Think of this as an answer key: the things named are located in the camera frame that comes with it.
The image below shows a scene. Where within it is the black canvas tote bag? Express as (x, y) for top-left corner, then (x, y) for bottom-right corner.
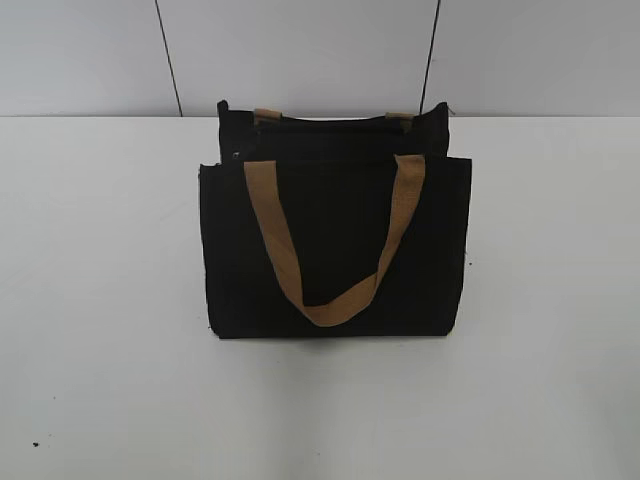
(199, 101), (472, 339)

